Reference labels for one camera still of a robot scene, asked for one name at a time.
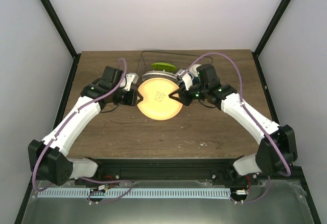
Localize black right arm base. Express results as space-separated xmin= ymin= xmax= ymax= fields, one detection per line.
xmin=210 ymin=164 xmax=258 ymax=188

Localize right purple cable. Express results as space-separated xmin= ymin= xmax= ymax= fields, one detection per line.
xmin=182 ymin=52 xmax=292 ymax=205

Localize lime green plate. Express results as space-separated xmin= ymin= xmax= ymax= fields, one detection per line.
xmin=151 ymin=62 xmax=177 ymax=73

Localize light blue slotted cable duct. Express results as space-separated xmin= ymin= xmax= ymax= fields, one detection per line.
xmin=37 ymin=188 xmax=231 ymax=199

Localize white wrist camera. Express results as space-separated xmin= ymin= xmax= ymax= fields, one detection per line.
xmin=175 ymin=69 xmax=193 ymax=91
xmin=124 ymin=73 xmax=139 ymax=91

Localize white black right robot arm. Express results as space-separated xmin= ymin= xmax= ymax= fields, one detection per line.
xmin=169 ymin=64 xmax=297 ymax=185

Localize grey wire dish rack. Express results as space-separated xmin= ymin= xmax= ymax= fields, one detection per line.
xmin=136 ymin=50 xmax=202 ymax=77

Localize white blue striped plate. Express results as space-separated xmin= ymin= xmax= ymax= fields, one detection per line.
xmin=142 ymin=71 xmax=180 ymax=85

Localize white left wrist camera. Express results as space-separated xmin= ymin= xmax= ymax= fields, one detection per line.
xmin=124 ymin=73 xmax=139 ymax=91

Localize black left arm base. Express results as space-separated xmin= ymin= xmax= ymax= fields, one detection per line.
xmin=69 ymin=171 xmax=121 ymax=187

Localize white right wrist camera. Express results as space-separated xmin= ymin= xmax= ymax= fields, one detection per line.
xmin=175 ymin=69 xmax=193 ymax=91

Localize orange round plate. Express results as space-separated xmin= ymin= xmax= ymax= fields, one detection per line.
xmin=137 ymin=78 xmax=183 ymax=120

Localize white and teal bowl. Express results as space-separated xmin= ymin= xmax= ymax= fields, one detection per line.
xmin=189 ymin=64 xmax=201 ymax=78

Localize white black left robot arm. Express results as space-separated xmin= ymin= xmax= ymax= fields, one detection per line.
xmin=28 ymin=66 xmax=139 ymax=187

